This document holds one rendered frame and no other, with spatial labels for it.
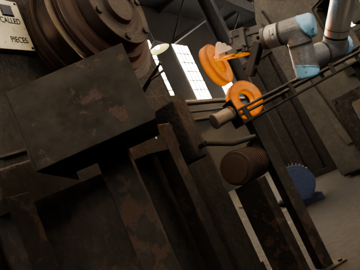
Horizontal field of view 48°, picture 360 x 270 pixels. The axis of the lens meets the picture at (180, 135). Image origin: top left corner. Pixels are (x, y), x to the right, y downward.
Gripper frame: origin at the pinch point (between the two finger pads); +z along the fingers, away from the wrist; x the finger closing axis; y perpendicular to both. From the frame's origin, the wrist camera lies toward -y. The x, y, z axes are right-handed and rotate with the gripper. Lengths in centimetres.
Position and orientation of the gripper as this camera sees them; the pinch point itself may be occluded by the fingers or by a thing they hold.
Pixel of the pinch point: (214, 60)
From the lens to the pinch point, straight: 144.8
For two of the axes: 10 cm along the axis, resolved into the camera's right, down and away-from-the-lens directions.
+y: -1.8, -9.8, 0.2
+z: -8.3, 1.6, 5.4
